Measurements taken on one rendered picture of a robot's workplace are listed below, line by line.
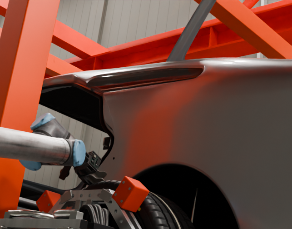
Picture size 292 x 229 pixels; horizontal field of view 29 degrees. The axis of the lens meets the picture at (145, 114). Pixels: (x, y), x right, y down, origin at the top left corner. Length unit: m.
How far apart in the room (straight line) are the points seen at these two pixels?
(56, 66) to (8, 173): 2.90
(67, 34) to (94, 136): 2.85
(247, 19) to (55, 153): 2.36
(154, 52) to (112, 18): 3.72
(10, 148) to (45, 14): 1.02
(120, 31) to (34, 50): 6.64
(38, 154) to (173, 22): 6.68
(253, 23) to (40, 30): 1.88
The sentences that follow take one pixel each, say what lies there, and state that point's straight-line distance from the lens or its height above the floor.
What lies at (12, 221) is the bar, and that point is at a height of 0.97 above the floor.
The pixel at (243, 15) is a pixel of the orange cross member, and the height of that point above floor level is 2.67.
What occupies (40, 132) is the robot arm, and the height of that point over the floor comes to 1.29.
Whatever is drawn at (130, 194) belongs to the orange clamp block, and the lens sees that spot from 1.89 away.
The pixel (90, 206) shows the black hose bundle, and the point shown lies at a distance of 1.82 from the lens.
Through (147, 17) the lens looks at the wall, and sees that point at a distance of 8.74.
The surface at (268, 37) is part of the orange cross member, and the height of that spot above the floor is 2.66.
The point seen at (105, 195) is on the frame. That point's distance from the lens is 1.96.
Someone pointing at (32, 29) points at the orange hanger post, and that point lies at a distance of 2.48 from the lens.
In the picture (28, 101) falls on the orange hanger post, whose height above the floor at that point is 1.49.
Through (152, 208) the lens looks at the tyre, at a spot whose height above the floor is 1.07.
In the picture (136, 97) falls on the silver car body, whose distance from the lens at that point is 2.57.
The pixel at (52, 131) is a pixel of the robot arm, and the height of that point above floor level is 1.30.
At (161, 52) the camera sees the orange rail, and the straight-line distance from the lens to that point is 5.63.
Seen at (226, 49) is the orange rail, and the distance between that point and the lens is 5.08.
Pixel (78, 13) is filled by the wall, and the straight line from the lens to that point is 10.11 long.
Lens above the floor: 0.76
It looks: 19 degrees up
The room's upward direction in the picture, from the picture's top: 8 degrees clockwise
